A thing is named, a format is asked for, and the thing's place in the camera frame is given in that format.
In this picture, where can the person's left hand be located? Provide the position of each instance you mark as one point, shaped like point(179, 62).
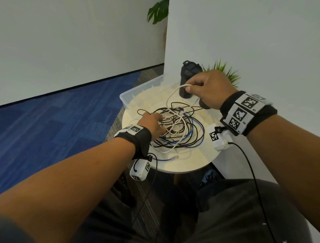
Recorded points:
point(152, 125)

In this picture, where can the person's right hand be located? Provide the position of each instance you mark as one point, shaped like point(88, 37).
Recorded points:
point(212, 87)

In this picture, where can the clear plastic storage bin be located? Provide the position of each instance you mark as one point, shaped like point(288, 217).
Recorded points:
point(140, 90)

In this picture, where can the person's left forearm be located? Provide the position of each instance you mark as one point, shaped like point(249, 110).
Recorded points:
point(62, 187)

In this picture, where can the person's right forearm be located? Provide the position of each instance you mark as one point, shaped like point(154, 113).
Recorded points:
point(287, 155)

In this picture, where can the person's dark trousers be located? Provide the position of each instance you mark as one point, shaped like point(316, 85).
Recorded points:
point(225, 212)

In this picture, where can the black marker wristband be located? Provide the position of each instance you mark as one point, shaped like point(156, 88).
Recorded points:
point(141, 140)
point(250, 112)

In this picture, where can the small potted grass plant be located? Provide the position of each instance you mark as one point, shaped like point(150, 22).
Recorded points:
point(220, 66)

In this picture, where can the black tumbler with lid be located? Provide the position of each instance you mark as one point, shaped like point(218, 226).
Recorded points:
point(185, 75)

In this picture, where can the round white table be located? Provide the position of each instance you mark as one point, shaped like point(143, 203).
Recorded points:
point(190, 160)

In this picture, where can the large leafy green plant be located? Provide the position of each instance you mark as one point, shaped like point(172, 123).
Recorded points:
point(157, 11)

